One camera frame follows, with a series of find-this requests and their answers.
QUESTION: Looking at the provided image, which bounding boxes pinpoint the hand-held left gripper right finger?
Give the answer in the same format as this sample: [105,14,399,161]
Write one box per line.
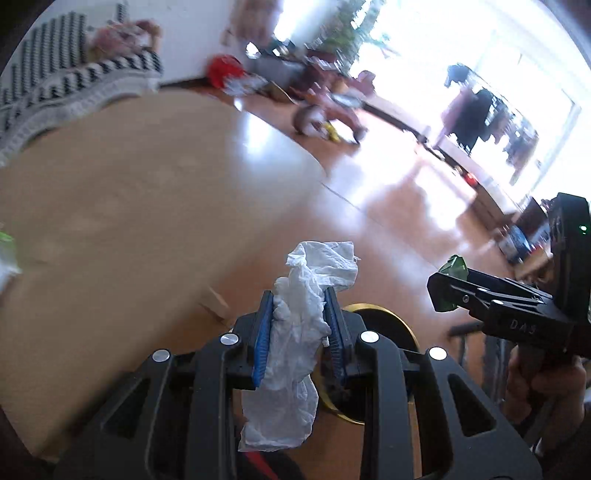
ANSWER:
[323,288,544,480]

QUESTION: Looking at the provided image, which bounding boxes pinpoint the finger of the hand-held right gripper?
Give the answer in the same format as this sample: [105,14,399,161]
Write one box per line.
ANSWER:
[465,269,560,301]
[426,273,548,329]

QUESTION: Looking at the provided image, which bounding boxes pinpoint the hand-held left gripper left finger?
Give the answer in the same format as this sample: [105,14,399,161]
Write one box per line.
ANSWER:
[55,290,278,480]

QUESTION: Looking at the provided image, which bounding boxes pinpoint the green wrapper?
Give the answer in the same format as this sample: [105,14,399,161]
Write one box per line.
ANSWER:
[438,255,469,312]

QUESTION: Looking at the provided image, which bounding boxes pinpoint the white tissue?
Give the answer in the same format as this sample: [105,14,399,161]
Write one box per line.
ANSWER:
[238,240,360,453]

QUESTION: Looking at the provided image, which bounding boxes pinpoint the black trash bin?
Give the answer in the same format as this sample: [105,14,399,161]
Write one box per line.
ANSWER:
[318,302,422,425]

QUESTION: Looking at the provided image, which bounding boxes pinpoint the person's right hand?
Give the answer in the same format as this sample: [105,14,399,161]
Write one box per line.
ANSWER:
[503,345,588,418]

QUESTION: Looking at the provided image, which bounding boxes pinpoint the blue box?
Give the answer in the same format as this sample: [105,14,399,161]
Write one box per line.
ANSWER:
[499,226,529,259]

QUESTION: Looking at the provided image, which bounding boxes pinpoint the clothes rack with dark clothes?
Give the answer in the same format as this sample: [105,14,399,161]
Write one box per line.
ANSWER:
[441,62,542,172]

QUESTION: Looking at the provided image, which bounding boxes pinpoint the pink tricycle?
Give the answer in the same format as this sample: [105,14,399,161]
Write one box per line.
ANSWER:
[291,69,377,146]

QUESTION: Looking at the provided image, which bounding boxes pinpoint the cardboard piece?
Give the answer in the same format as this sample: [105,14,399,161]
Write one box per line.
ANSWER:
[268,82,298,103]

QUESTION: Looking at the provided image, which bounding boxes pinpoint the scattered papers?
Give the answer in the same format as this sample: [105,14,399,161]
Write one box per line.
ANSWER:
[225,76,269,95]

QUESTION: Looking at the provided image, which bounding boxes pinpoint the green white torn packet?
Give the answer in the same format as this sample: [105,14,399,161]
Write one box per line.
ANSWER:
[0,228,21,289]

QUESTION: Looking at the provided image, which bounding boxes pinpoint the red bag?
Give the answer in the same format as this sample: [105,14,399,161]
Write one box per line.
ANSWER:
[205,54,245,89]

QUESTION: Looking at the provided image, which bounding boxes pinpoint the potted green plant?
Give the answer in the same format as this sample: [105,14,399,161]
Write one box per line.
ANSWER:
[318,0,384,65]

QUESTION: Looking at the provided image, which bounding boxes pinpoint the black white patterned blanket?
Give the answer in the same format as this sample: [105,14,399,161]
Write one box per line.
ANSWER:
[0,2,163,162]

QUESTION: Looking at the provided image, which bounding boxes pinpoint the pink cartoon pillow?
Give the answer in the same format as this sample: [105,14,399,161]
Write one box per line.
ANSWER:
[90,19,155,58]

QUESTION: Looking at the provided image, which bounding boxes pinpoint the wooden frame sofa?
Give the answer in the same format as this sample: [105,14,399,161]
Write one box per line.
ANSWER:
[139,18,164,63]

